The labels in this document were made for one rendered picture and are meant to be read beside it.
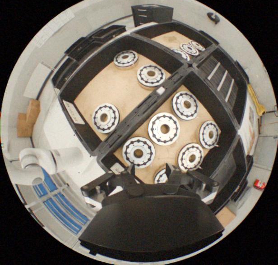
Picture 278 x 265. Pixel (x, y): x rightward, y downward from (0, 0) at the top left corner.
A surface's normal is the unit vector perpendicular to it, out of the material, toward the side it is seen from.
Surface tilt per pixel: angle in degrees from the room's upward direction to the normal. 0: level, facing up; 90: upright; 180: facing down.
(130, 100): 0
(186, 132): 0
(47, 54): 90
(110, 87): 0
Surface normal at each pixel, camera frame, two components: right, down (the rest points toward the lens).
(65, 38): 0.75, 0.66
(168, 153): -0.07, -0.05
